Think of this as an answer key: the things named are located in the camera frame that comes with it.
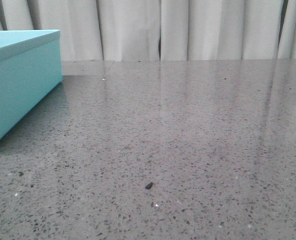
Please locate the white pleated curtain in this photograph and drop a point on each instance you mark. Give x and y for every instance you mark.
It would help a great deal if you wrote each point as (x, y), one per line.
(160, 30)

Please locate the small black debris piece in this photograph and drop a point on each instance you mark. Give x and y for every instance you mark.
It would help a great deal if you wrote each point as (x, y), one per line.
(148, 186)

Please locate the light blue storage box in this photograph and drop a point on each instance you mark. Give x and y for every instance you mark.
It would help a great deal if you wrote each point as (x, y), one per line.
(30, 67)

